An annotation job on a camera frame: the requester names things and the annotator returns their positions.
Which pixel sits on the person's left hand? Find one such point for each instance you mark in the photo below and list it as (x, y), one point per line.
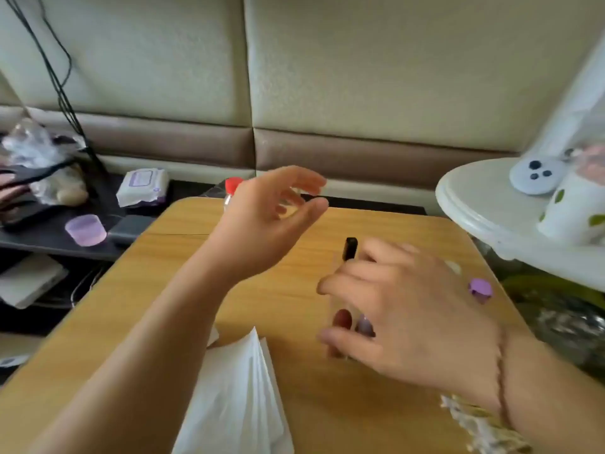
(260, 227)

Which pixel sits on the yellow-green bin with bag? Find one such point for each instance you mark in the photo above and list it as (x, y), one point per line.
(567, 321)

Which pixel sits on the white power bank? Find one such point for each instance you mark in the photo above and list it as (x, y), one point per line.
(30, 279)

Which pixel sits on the white mug green leaf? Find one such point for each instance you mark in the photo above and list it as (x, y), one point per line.
(577, 212)

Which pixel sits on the white panda figure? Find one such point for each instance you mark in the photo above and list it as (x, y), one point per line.
(534, 175)

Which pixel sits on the beige padded backrest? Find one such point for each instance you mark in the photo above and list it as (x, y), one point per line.
(378, 61)

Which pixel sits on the person's right hand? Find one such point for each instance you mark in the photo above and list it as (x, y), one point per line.
(425, 316)

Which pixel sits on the small purple plastic cup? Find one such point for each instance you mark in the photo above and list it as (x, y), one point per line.
(86, 230)

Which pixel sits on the pile of cotton swabs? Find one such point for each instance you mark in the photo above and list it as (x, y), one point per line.
(477, 430)

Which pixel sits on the crumpled clear plastic bag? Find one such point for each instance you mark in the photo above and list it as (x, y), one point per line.
(33, 146)

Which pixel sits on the clear acrylic lipstick organizer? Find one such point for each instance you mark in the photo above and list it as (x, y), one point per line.
(351, 248)

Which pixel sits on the person's left forearm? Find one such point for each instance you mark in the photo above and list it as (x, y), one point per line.
(142, 373)

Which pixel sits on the stack of white tissues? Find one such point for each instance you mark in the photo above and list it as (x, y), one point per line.
(232, 402)

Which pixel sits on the black low shelf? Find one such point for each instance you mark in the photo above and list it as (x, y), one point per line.
(57, 236)

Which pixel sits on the wet wipes pack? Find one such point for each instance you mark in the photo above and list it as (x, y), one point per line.
(144, 187)

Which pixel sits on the clear bottle red cap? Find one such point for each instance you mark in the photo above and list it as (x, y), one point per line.
(232, 186)

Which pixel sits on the white round side table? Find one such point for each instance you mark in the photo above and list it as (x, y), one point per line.
(492, 208)

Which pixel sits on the person's right forearm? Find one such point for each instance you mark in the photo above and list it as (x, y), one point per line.
(558, 402)

